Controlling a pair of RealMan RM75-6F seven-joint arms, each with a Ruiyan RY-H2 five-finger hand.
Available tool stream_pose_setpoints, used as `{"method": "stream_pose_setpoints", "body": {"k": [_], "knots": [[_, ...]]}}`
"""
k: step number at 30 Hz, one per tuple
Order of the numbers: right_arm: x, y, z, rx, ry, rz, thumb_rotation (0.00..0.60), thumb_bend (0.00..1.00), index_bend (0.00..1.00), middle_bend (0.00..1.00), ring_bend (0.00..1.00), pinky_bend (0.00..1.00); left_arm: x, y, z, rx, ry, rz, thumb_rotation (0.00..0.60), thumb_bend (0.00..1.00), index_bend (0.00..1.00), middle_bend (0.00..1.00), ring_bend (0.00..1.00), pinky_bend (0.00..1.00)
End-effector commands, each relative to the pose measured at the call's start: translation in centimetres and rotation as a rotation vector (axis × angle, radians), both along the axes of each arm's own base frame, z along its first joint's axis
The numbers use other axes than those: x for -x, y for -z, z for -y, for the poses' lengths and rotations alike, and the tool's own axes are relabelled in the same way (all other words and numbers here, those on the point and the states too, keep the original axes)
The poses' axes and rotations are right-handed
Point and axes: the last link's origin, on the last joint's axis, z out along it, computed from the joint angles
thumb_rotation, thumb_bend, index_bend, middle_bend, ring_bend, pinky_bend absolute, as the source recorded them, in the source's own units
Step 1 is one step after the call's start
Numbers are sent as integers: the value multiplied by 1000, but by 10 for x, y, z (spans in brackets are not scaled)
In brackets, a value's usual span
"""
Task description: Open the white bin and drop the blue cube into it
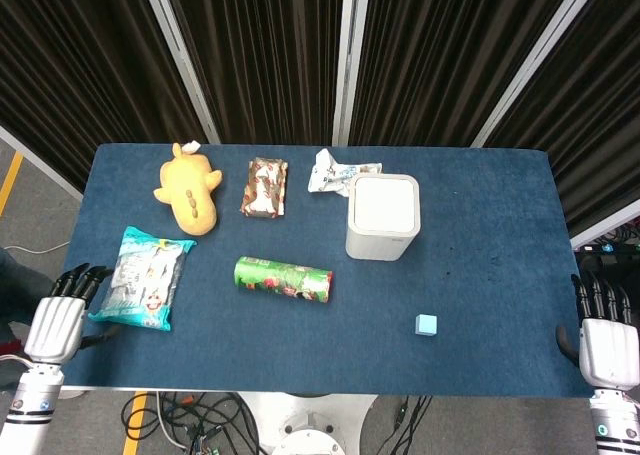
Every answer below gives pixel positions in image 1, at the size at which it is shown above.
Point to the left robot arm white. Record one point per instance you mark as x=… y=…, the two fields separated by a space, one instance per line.
x=27 y=410

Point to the white partition frame post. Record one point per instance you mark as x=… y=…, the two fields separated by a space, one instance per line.
x=180 y=60
x=350 y=60
x=535 y=60

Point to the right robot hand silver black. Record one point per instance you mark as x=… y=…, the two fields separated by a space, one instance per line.
x=607 y=350

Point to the brown red snack packet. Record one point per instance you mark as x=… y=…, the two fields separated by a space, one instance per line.
x=264 y=187

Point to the power strip with plugs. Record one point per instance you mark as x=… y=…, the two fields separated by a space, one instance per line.
x=607 y=250

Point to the yellow plush toy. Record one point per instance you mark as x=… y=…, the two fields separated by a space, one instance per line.
x=192 y=195

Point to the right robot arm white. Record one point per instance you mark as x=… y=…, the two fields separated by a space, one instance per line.
x=617 y=425

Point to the dark blue table mat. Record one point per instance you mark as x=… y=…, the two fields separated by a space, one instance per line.
x=310 y=345

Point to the green cylindrical snack tube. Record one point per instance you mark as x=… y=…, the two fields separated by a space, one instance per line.
x=282 y=280

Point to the white partition base rail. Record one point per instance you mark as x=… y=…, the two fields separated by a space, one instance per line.
x=40 y=162
x=607 y=227

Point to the white lidded bin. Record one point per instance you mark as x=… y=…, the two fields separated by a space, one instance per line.
x=382 y=215

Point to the teal silver snack bag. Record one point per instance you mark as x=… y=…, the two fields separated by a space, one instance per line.
x=145 y=280

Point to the light blue cube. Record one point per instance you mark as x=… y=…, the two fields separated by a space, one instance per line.
x=426 y=324

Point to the crumpled white wrapper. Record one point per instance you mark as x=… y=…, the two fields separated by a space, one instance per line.
x=327 y=175

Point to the yellow floor tape strip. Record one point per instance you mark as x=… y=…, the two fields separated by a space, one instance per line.
x=135 y=425
x=11 y=180

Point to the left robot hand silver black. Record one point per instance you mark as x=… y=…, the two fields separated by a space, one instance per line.
x=52 y=330

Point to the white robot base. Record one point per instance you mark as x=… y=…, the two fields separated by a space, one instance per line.
x=305 y=420

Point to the dark pleated curtain panel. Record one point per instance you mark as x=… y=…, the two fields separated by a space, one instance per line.
x=260 y=60
x=75 y=75
x=430 y=60
x=595 y=125

